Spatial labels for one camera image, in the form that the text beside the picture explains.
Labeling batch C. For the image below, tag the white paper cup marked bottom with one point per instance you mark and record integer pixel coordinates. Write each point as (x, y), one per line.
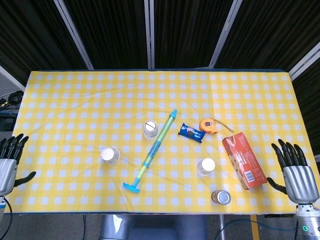
(151, 129)

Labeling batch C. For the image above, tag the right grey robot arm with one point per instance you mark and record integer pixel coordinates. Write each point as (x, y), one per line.
(308, 222)

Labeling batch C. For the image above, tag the orange red biscuit box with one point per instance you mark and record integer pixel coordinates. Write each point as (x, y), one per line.
(243, 160)

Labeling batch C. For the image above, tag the yellow checkered tablecloth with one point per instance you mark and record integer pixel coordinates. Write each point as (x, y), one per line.
(160, 95)

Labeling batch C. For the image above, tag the metal table leg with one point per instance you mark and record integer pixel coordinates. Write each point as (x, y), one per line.
(222, 225)

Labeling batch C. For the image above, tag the white paper cup green flower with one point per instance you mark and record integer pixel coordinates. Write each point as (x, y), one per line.
(206, 166)

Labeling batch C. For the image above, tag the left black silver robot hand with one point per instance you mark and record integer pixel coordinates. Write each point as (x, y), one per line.
(7, 175)

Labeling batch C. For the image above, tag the printed metal can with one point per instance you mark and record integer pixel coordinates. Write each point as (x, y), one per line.
(221, 197)

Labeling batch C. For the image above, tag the white paper cup blue flower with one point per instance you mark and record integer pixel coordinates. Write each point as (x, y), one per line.
(110, 155)

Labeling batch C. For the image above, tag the blue cookie pack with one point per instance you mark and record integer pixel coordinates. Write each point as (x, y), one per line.
(191, 133)

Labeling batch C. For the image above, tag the white partition post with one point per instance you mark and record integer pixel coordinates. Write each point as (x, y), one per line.
(149, 35)
(73, 35)
(305, 60)
(11, 78)
(225, 32)

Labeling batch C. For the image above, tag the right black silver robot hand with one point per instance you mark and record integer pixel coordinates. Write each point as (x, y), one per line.
(300, 182)

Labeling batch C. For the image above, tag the grey robot torso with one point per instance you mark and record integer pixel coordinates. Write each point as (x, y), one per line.
(150, 227)

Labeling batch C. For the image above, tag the orange tape measure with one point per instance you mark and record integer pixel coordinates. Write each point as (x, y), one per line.
(207, 125)

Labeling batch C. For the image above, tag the blue green water squirter toy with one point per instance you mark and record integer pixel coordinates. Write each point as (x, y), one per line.
(156, 145)

